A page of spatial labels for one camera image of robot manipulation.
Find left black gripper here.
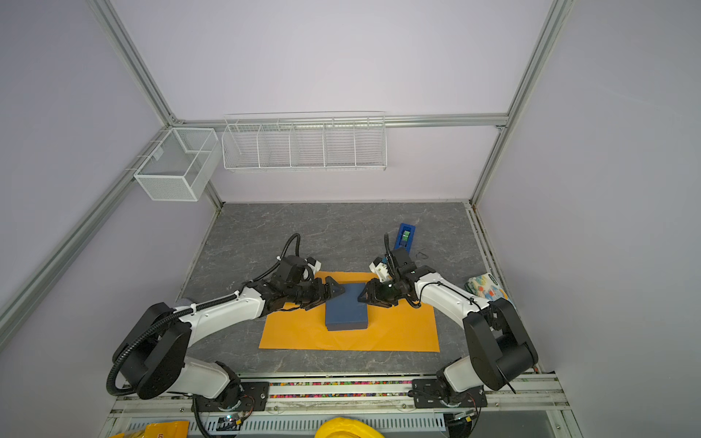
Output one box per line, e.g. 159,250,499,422
286,276,345,310

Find dark blue gift box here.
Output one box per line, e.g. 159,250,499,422
325,283,369,331

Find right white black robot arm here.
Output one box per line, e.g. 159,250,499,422
358,235,539,406

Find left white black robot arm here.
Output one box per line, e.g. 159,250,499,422
106,233,344,411

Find colourful tissue box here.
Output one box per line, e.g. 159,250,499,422
465,273,509,301

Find blue tape dispenser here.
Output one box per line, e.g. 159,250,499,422
394,223,416,253

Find yellow hard hat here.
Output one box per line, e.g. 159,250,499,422
314,417,384,438

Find white mesh square basket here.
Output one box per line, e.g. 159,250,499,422
134,128,223,202

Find yellow plastic bag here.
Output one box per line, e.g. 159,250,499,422
111,421,190,438

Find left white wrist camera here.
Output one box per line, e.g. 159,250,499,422
306,257,321,278

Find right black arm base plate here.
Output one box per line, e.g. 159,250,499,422
408,377,487,409

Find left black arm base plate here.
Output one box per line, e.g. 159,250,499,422
194,381,270,412

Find long white wire basket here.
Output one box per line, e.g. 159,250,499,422
221,111,388,172

